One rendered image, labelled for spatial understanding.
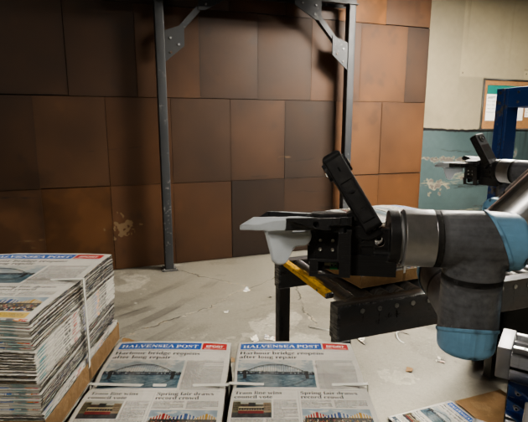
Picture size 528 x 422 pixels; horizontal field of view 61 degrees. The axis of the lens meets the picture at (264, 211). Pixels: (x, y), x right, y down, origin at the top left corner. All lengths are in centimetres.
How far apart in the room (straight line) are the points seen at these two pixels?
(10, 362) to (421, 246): 66
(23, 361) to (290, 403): 48
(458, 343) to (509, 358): 78
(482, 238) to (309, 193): 428
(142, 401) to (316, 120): 411
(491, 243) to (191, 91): 396
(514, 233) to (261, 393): 58
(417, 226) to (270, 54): 414
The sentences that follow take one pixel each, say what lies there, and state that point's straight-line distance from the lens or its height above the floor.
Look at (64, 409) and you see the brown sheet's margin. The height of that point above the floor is 85.
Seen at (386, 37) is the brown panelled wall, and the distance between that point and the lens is 530.
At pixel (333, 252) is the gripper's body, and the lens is 59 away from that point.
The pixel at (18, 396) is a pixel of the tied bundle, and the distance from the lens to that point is 89.
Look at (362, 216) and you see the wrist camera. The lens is 58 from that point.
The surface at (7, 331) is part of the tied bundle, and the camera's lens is 84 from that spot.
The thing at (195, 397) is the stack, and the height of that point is 83.
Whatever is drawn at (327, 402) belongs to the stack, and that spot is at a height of 83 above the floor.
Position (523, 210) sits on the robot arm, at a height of 124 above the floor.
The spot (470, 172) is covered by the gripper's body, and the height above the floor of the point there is 120.
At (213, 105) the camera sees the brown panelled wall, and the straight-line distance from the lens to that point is 444.
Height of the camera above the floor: 136
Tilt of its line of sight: 11 degrees down
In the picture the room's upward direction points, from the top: straight up
